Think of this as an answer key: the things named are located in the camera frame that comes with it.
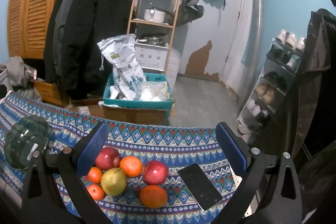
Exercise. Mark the shoe rack with shoes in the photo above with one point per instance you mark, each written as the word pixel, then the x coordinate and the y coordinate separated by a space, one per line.
pixel 267 92

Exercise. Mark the white patterned storage box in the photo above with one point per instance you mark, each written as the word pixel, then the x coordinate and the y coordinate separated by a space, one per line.
pixel 152 56

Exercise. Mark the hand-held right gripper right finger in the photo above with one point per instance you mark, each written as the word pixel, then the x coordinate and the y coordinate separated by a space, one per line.
pixel 232 150

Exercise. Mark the white cooking pot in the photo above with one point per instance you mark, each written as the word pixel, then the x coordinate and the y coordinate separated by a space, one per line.
pixel 155 14

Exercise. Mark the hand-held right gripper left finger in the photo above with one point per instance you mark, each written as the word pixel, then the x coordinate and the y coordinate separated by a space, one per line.
pixel 93 145

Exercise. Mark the small tangerine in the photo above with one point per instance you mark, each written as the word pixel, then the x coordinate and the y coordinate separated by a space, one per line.
pixel 95 175
pixel 95 192

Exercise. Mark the clear plastic bag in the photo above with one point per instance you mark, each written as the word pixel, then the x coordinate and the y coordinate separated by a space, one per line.
pixel 152 91

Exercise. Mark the black smartphone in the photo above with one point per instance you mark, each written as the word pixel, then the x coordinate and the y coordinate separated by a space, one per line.
pixel 200 186

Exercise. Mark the dark brown hanging jacket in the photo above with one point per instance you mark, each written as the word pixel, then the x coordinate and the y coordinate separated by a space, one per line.
pixel 309 82

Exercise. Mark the black hanging coat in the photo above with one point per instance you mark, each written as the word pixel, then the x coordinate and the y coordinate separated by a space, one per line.
pixel 99 24

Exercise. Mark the red apple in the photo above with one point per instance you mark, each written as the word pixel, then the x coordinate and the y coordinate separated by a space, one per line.
pixel 109 158
pixel 155 172

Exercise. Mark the pale blue door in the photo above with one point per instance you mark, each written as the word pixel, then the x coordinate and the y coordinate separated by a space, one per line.
pixel 228 16

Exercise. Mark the grey hanging coat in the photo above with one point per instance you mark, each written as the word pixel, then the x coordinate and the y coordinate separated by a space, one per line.
pixel 63 16

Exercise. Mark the white rice bag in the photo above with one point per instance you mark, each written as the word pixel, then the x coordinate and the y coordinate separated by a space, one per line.
pixel 123 61

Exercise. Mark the blue patterned tablecloth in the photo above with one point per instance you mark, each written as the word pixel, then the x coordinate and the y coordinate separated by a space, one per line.
pixel 168 140

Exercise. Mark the steel pot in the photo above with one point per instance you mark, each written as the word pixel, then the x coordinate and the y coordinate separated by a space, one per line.
pixel 153 38

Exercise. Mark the green glass bowl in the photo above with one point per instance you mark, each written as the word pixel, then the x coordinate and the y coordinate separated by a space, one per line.
pixel 26 142

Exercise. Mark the grey clothes pile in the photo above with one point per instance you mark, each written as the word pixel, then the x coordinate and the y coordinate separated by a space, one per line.
pixel 15 74

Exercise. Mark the wooden louvered wardrobe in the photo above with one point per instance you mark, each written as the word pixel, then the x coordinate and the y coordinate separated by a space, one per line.
pixel 34 3

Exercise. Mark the grey metal pole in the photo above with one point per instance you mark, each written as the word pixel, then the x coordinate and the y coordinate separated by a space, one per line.
pixel 256 29

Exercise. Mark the yellow-green pear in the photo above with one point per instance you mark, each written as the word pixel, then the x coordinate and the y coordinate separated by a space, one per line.
pixel 113 182

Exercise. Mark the dark grey hanging bag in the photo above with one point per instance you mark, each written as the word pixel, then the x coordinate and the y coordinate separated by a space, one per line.
pixel 191 6

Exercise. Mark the teal plastic crate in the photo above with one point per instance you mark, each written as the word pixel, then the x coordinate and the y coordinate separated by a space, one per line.
pixel 136 104

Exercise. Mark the large orange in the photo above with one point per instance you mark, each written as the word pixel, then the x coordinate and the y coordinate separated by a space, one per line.
pixel 153 196

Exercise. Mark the cardboard box red label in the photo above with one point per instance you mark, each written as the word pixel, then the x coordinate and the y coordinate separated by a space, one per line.
pixel 86 110

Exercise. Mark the plain cardboard box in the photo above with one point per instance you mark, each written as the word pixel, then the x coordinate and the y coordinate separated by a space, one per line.
pixel 131 115

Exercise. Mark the wooden drawer box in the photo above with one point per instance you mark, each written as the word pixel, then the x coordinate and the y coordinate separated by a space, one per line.
pixel 50 91

